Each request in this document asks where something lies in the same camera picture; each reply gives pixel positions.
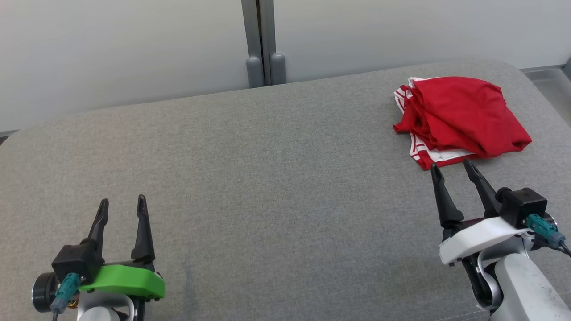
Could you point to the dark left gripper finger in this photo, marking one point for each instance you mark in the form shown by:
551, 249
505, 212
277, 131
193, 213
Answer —
99, 232
143, 243

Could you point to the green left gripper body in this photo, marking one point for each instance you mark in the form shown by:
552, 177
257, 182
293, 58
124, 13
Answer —
129, 281

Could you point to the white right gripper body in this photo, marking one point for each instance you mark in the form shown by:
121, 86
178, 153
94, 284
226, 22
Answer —
477, 238

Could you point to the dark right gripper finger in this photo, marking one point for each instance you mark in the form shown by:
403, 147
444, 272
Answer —
487, 200
447, 211

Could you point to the red white numbered jersey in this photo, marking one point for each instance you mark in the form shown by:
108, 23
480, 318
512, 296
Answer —
439, 156

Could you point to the red shorts white stripe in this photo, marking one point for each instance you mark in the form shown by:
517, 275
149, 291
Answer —
468, 116

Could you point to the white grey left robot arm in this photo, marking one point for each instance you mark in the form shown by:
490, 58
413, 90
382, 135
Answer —
43, 292

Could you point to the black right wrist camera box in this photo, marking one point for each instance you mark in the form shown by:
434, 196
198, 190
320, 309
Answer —
522, 207

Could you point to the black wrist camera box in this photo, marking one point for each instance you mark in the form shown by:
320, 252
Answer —
73, 265
522, 207

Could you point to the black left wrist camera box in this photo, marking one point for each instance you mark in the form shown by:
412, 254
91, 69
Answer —
73, 265

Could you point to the grey metal frame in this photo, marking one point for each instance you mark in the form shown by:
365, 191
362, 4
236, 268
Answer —
568, 70

